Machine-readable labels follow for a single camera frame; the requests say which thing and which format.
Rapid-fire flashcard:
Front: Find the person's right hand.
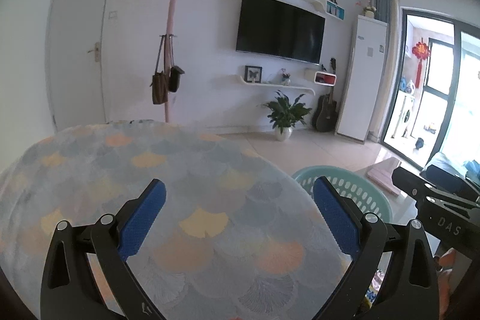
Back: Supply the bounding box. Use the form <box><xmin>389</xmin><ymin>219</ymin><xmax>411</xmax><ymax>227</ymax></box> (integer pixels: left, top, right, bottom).
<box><xmin>433</xmin><ymin>249</ymin><xmax>456</xmax><ymax>319</ymax></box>

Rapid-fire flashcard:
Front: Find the dark sofa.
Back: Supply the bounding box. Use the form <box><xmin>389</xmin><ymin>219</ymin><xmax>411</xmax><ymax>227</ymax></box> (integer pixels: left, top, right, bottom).
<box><xmin>420</xmin><ymin>152</ymin><xmax>479</xmax><ymax>202</ymax></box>

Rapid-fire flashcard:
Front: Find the teal plastic laundry basket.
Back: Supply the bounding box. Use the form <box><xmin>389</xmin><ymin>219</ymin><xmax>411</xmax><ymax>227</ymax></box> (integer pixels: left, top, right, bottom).
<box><xmin>293</xmin><ymin>166</ymin><xmax>393</xmax><ymax>223</ymax></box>

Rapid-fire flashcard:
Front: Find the black acoustic guitar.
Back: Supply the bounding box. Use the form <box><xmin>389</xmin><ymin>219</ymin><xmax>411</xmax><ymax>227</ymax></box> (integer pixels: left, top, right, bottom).
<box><xmin>312</xmin><ymin>58</ymin><xmax>338</xmax><ymax>132</ymax></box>

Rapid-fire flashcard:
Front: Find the white refrigerator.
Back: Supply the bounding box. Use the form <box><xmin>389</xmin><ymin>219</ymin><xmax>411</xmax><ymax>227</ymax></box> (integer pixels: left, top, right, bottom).
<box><xmin>335</xmin><ymin>15</ymin><xmax>388</xmax><ymax>143</ymax></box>

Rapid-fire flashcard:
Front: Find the potted green plant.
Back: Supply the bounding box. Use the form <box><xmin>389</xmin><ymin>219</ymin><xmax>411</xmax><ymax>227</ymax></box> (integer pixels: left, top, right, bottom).
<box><xmin>261</xmin><ymin>91</ymin><xmax>312</xmax><ymax>142</ymax></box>

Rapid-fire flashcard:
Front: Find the red chinese knot ornament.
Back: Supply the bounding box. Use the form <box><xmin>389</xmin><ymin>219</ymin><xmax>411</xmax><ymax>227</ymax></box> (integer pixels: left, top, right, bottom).
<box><xmin>412</xmin><ymin>39</ymin><xmax>430</xmax><ymax>89</ymax></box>

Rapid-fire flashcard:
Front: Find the white red cube shelf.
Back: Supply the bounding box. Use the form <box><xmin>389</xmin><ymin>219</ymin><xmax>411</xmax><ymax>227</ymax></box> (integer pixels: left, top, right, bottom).
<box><xmin>314</xmin><ymin>71</ymin><xmax>337</xmax><ymax>87</ymax></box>

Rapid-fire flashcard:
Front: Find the small flower vase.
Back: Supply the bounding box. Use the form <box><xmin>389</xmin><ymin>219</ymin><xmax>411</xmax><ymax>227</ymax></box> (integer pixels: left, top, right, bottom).
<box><xmin>281</xmin><ymin>68</ymin><xmax>291</xmax><ymax>86</ymax></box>

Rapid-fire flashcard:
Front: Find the brown hanging bag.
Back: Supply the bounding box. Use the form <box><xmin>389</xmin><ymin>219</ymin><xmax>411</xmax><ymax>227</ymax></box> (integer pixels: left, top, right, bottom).
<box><xmin>150</xmin><ymin>35</ymin><xmax>168</xmax><ymax>105</ymax></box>

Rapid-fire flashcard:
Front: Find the small black hanging bag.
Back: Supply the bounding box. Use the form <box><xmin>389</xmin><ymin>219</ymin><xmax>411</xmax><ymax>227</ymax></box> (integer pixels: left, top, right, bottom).
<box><xmin>167</xmin><ymin>34</ymin><xmax>185</xmax><ymax>93</ymax></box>

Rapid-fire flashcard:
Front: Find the framed butterfly picture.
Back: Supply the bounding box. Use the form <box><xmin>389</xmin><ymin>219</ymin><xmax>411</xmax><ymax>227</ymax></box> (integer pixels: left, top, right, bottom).
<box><xmin>244</xmin><ymin>66</ymin><xmax>262</xmax><ymax>84</ymax></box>

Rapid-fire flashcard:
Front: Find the white door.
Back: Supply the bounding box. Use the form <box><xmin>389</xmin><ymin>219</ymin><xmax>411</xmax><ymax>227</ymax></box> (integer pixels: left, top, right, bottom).
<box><xmin>46</xmin><ymin>0</ymin><xmax>107</xmax><ymax>131</ymax></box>

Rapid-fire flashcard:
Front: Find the pink coat rack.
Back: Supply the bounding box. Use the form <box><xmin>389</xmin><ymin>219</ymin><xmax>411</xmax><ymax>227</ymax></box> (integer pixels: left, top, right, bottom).
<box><xmin>163</xmin><ymin>0</ymin><xmax>176</xmax><ymax>124</ymax></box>

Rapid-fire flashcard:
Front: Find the white curved wall shelf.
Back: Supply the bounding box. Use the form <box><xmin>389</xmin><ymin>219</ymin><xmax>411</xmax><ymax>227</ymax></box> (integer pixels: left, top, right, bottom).
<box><xmin>234</xmin><ymin>75</ymin><xmax>316</xmax><ymax>96</ymax></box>

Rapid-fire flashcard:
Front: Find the black wall television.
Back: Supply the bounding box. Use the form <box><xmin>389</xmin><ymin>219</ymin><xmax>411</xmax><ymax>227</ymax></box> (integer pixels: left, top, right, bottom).
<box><xmin>236</xmin><ymin>0</ymin><xmax>326</xmax><ymax>64</ymax></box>

